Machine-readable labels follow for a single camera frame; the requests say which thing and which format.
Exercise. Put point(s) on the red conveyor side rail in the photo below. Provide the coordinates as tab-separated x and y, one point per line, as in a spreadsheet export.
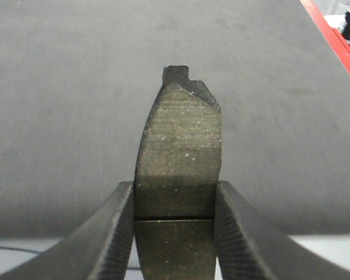
333	37

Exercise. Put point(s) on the grey brake pad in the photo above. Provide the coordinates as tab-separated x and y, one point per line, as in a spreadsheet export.
176	174

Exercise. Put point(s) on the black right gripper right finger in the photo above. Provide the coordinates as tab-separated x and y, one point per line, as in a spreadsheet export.
249	247

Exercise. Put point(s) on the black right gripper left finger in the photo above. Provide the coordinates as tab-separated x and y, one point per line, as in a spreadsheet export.
98	249

